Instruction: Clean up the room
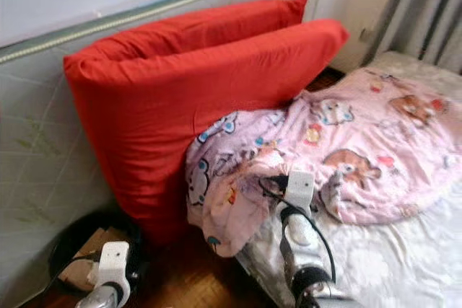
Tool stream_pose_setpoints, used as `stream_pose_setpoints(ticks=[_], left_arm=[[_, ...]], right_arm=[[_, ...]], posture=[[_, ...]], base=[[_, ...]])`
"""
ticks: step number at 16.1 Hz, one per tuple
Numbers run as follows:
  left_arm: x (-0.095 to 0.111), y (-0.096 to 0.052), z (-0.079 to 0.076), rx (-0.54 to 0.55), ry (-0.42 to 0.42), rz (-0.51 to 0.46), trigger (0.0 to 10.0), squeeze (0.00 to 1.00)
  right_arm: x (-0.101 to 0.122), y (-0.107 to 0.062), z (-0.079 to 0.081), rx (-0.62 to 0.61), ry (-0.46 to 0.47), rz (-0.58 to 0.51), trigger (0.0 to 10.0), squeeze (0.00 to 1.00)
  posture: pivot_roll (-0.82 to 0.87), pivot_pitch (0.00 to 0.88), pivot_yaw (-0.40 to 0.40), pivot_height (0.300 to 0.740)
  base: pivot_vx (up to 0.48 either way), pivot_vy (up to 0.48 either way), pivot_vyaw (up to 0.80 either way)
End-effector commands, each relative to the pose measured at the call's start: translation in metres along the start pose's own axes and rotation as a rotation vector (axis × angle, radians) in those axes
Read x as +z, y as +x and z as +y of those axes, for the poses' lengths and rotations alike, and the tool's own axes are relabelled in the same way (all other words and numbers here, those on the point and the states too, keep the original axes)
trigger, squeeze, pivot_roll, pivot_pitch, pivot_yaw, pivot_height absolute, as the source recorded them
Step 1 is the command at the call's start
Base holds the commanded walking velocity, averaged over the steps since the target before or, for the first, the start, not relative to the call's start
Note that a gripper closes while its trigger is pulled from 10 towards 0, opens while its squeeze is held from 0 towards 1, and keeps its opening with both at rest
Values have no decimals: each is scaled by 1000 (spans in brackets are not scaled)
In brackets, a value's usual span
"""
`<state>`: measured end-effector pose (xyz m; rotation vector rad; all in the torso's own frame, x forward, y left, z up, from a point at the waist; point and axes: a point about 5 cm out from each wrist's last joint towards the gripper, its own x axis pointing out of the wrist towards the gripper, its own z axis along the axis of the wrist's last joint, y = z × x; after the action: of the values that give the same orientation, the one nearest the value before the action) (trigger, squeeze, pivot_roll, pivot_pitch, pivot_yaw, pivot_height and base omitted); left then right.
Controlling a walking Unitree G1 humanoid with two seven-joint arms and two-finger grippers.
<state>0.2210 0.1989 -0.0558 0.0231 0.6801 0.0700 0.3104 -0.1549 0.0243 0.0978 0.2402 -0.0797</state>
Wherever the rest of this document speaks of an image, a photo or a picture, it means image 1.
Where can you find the bed with grey floral sheet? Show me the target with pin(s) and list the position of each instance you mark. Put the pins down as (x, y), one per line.
(404, 265)

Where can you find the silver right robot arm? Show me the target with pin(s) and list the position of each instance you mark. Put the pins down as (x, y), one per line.
(296, 243)

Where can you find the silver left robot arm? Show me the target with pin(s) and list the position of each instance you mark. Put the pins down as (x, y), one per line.
(105, 299)

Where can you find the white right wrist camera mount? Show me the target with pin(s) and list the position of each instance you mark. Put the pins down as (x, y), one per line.
(301, 189)

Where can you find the pink cartoon print blanket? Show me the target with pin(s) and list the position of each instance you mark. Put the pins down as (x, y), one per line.
(368, 128)

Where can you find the brown cardboard box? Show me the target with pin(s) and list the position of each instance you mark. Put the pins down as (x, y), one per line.
(94, 247)

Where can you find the red folded mattress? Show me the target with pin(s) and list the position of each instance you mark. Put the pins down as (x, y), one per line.
(188, 91)

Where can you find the white paper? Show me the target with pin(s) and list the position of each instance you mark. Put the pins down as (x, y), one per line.
(90, 275)

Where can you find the black round waste bin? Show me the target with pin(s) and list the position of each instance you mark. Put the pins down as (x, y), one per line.
(65, 239)

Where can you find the grey pleated curtain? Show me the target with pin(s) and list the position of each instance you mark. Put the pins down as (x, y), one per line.
(419, 12)

